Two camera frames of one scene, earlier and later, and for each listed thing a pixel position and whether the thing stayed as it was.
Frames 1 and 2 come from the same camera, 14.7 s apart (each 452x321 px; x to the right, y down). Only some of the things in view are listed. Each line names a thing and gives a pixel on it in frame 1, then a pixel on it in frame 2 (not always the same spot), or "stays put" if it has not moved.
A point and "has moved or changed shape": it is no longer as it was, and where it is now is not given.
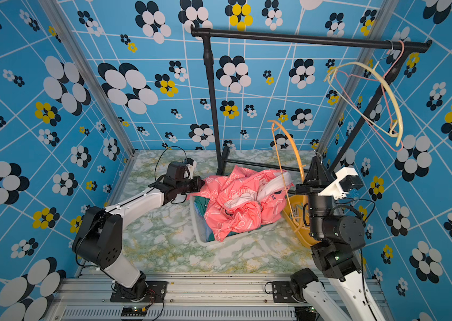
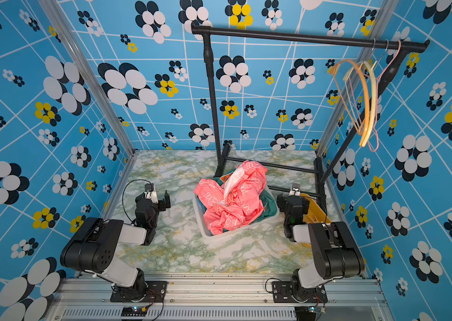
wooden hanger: [302, 166] -> [363, 71]
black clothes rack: [206, 33] stays put
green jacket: [205, 233] -> [269, 212]
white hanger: [400, 128] has moved or changed shape
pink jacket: [238, 202] has moved or changed shape
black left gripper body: [193, 185] -> [160, 208]
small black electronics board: [134, 311] stays put
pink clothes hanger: [355, 74] has moved or changed shape
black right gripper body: [307, 190] -> [283, 200]
